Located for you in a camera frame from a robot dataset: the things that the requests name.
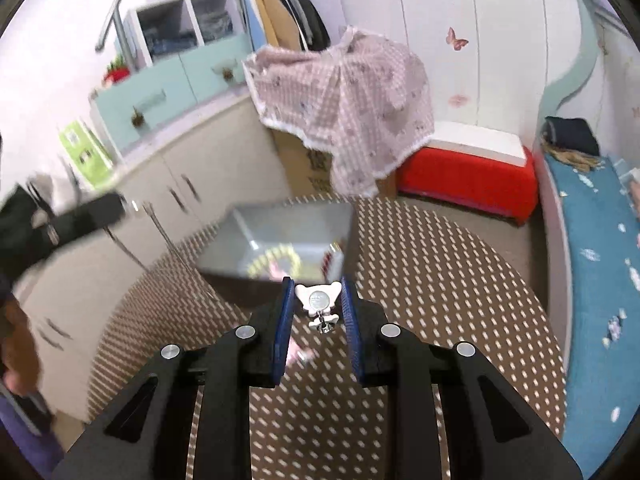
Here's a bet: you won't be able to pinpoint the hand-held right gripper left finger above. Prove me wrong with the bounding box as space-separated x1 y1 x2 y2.
52 276 296 480

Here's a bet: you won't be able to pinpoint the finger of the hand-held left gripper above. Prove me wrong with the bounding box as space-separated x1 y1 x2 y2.
47 192 127 247

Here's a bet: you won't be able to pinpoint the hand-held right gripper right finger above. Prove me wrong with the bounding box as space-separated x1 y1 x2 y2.
341 279 584 480

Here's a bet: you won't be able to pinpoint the white bow hair clip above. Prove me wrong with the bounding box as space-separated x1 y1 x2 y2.
294 282 344 336

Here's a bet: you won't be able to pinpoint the cream bead bracelet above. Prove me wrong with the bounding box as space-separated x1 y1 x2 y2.
248 243 304 278

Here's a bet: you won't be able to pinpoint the grey jewelry box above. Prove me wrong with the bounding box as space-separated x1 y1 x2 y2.
194 201 354 282

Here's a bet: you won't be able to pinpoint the person's left hand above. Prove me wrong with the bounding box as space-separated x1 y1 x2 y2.
0 292 45 404

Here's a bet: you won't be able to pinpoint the small pink ornament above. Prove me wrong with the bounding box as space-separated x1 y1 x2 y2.
287 337 316 366

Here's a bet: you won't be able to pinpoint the green and white bag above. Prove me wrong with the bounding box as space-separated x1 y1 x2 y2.
57 119 115 192

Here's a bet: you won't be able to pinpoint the beige low cabinet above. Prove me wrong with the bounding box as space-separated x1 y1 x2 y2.
12 92 297 422

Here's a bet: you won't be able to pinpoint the brown dotted tablecloth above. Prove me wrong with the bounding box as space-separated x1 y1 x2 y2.
87 195 567 480

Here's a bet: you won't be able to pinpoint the red strawberry plush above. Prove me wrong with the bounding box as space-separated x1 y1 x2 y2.
102 54 132 86

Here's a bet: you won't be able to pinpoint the turquoise drawer cabinet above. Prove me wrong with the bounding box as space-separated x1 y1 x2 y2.
89 45 252 167

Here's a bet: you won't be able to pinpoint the cardboard box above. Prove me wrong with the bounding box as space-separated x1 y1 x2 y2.
270 127 397 199

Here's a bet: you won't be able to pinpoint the red ottoman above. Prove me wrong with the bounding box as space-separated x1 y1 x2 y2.
394 144 539 226

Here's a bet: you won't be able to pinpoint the folded blue jeans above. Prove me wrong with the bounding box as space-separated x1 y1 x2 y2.
144 29 199 56
197 9 234 41

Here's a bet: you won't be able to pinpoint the grey metal handrail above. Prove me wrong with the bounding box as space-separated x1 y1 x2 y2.
94 0 147 54

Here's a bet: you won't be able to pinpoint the white board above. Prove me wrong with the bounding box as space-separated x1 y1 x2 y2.
424 120 530 166

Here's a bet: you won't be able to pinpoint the pink checked cloth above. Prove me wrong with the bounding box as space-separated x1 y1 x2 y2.
242 25 435 199

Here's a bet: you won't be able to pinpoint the blue patterned bed sheet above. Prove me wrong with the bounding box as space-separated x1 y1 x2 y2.
542 152 640 480

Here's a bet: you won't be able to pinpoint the tan garment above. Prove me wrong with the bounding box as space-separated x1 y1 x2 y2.
542 142 604 174

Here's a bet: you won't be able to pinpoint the row of hanging clothes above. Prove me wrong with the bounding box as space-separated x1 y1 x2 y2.
229 0 332 54

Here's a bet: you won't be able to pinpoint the folded black garment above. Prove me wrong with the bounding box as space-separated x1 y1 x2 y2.
543 116 601 158

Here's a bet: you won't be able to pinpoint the pale wardrobe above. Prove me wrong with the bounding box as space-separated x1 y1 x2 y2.
330 0 577 152

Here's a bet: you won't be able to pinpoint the pink butterfly sticker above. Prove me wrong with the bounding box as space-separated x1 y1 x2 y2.
444 26 470 52

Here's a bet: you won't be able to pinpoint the turquoise bunk bed frame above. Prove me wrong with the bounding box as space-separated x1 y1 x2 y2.
529 0 640 480

